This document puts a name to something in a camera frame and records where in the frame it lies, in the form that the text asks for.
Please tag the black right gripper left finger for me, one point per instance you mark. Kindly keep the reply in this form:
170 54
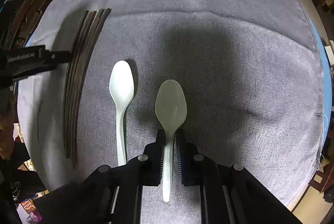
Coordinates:
108 195

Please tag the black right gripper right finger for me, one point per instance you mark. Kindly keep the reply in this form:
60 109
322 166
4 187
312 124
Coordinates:
228 194

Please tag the white plastic spoon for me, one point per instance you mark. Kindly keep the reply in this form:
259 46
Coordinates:
171 112
121 88

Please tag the grey table cloth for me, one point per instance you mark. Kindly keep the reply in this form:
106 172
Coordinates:
252 78

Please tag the blue under cloth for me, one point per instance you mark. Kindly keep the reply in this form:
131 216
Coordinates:
327 90

